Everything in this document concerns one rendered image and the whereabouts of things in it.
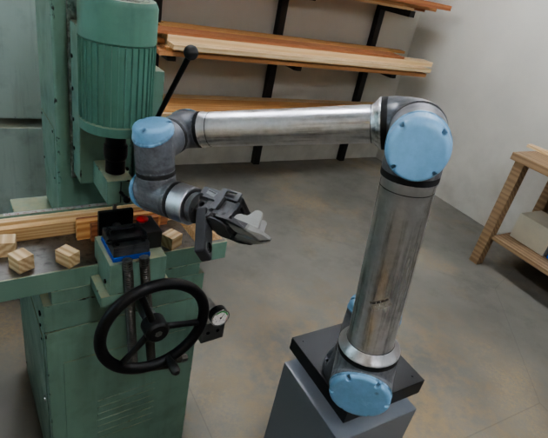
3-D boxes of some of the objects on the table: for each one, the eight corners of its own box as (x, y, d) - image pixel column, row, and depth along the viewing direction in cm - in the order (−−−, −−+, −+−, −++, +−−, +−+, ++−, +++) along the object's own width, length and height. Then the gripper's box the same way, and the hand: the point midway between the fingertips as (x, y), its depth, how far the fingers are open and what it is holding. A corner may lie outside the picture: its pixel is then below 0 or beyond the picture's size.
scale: (3, 216, 117) (3, 215, 117) (3, 214, 118) (3, 213, 118) (186, 195, 145) (186, 195, 144) (184, 194, 145) (184, 193, 145)
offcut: (55, 262, 114) (54, 249, 112) (66, 255, 117) (66, 243, 115) (69, 268, 112) (69, 256, 111) (80, 262, 115) (80, 250, 114)
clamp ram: (105, 255, 119) (105, 225, 115) (97, 239, 124) (97, 210, 120) (139, 248, 124) (141, 220, 120) (130, 235, 129) (131, 206, 125)
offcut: (170, 239, 132) (171, 228, 130) (181, 244, 131) (183, 233, 129) (160, 244, 128) (161, 233, 127) (171, 250, 127) (172, 239, 125)
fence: (-17, 237, 117) (-20, 219, 114) (-18, 234, 118) (-21, 215, 115) (199, 209, 150) (201, 194, 147) (197, 207, 151) (199, 192, 148)
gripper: (199, 177, 104) (280, 202, 94) (212, 202, 111) (289, 228, 101) (177, 206, 100) (259, 235, 90) (192, 230, 107) (270, 259, 97)
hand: (263, 240), depth 95 cm, fingers closed
